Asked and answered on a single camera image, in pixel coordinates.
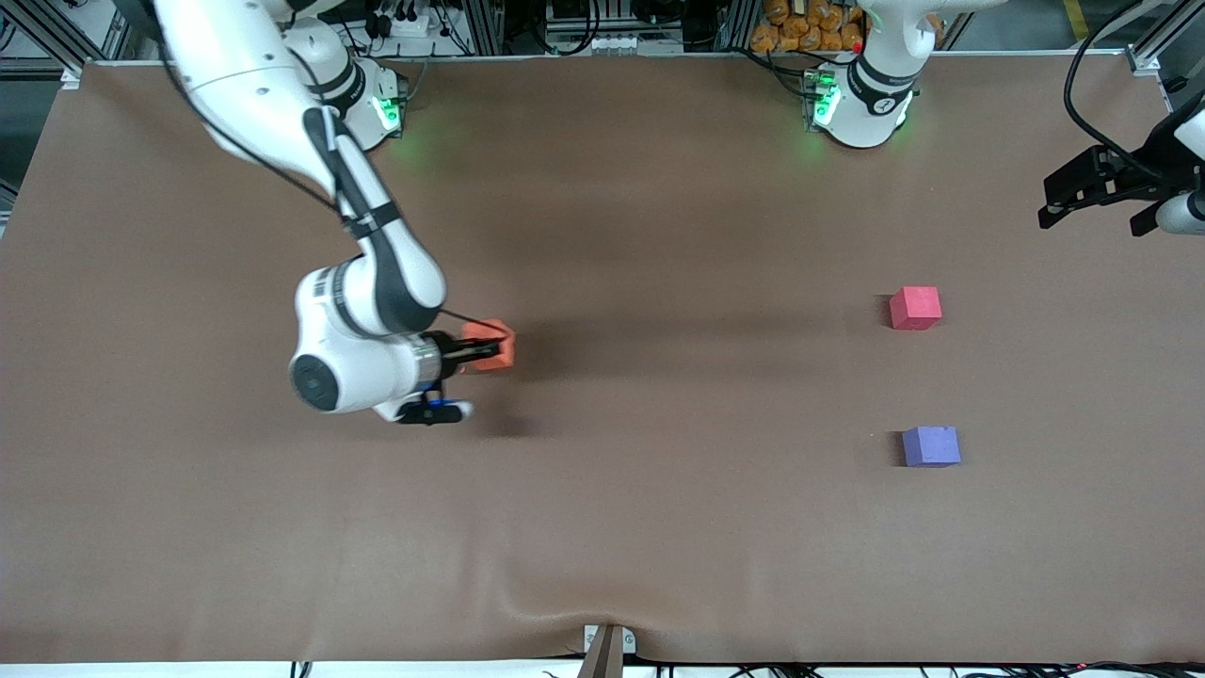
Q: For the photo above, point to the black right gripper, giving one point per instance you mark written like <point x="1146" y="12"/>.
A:
<point x="454" y="354"/>

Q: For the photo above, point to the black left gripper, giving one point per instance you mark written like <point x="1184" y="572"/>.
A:
<point x="1135" y="177"/>

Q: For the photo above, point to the orange foam block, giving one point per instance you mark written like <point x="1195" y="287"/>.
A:
<point x="507" y="347"/>

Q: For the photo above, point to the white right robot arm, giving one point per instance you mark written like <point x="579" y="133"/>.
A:
<point x="358" y="377"/>

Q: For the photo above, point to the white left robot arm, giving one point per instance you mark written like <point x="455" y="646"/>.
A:
<point x="866" y="118"/>

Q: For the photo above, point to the brown table mat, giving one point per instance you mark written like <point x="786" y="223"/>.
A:
<point x="602" y="518"/>

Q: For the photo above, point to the red foam block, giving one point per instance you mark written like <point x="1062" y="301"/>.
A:
<point x="915" y="308"/>

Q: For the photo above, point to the purple foam block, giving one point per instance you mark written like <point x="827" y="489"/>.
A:
<point x="931" y="446"/>

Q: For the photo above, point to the white terminal block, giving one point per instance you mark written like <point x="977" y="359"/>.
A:
<point x="612" y="42"/>

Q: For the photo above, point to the white power strip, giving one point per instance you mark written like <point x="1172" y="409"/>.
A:
<point x="409" y="24"/>

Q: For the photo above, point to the pile of orange netted items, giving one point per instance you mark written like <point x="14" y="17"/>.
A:
<point x="800" y="28"/>

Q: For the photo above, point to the white corner clamp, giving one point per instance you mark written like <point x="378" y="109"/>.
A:
<point x="72" y="77"/>

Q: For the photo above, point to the aluminium frame corner profile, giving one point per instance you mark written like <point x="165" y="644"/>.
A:
<point x="1144" y="58"/>

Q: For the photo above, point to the grey metal bracket plate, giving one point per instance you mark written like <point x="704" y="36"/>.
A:
<point x="629" y="642"/>

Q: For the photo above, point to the aluminium frame pillar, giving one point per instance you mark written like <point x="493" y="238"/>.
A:
<point x="739" y="24"/>
<point x="485" y="28"/>

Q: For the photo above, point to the brown camera post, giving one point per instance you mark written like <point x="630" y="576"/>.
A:
<point x="602" y="659"/>

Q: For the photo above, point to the aluminium frame struts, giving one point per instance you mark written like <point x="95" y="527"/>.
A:
<point x="118" y="28"/>

